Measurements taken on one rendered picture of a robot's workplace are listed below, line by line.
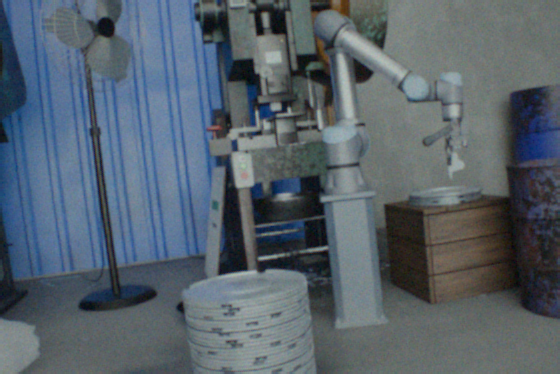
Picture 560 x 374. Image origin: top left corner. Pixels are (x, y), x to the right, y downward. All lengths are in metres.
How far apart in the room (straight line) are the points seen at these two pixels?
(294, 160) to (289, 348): 1.31
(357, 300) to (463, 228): 0.49
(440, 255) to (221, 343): 1.06
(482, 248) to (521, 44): 2.89
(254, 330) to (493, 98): 3.61
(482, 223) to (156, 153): 2.29
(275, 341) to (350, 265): 0.71
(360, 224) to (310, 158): 0.66
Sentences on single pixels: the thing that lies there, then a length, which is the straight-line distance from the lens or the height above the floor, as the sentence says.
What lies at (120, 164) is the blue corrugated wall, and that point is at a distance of 3.64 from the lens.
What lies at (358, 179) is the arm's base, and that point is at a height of 0.49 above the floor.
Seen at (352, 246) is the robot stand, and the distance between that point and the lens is 1.82.
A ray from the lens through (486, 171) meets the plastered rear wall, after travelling 4.43.
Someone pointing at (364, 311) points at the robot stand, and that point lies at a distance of 1.87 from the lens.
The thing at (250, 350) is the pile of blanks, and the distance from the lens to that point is 1.18.
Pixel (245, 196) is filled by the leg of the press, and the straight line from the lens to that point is 2.27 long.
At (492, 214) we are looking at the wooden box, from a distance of 2.10.
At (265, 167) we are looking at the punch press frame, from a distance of 2.34.
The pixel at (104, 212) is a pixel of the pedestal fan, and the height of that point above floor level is 0.44.
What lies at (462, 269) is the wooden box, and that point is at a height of 0.11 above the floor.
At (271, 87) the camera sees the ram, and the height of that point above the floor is 0.92.
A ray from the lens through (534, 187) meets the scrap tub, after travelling 1.77.
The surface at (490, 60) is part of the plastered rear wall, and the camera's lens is 4.55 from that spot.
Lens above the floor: 0.59
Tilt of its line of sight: 3 degrees down
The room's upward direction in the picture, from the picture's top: 7 degrees counter-clockwise
